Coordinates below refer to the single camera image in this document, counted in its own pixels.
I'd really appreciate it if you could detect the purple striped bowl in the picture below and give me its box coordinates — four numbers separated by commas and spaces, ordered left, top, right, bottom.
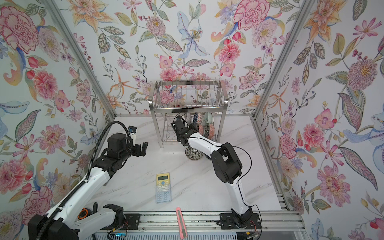
185, 113, 193, 125

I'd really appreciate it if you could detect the blue patterned ceramic bowl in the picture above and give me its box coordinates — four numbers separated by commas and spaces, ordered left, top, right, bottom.
193, 113, 204, 125

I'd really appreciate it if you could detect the black white floral bowl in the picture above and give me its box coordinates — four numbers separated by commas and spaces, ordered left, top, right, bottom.
204, 123, 215, 140
185, 147, 204, 161
198, 124, 206, 137

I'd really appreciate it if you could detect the pale green ceramic bowl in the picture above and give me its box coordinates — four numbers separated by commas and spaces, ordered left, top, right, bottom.
202, 112, 214, 126

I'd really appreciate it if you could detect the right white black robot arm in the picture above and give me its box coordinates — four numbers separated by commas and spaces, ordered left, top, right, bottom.
171, 116, 253, 228

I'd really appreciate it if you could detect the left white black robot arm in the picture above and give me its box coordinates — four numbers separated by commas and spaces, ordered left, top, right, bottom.
28, 134, 149, 240

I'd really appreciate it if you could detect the steel two-tier dish rack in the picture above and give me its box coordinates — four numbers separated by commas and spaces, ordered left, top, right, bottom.
148, 80, 230, 148

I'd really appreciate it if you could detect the yellow blue calculator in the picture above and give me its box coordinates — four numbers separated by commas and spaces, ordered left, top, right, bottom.
156, 173, 172, 204

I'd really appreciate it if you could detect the orange black tape measure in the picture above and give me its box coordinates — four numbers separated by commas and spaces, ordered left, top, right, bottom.
78, 208, 90, 220

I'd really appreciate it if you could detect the pink utility knife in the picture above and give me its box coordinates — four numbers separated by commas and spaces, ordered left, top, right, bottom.
176, 207, 188, 240

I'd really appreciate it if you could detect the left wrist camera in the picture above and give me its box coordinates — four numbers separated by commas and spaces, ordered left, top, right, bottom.
128, 126, 137, 145

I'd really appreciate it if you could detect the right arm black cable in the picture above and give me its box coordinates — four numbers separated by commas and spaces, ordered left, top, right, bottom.
172, 113, 263, 240

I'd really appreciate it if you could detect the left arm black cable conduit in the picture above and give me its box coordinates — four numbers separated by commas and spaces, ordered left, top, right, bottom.
35, 120, 131, 240

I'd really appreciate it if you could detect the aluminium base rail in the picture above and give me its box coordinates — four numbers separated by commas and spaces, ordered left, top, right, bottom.
47, 209, 307, 233

